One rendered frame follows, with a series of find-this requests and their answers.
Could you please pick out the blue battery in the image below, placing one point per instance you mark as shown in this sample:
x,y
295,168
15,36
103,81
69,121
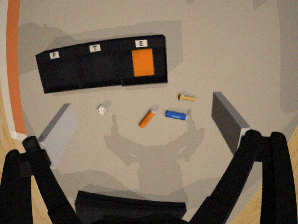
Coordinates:
x,y
176,115

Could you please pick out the black rack of bins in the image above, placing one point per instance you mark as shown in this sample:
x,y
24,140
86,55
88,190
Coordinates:
x,y
100,69

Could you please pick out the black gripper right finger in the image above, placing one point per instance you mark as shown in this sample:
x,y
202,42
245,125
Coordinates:
x,y
278,189

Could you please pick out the orange aa battery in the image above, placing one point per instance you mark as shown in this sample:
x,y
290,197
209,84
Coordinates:
x,y
147,118

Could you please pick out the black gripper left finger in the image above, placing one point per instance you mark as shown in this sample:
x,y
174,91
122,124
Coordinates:
x,y
15,191

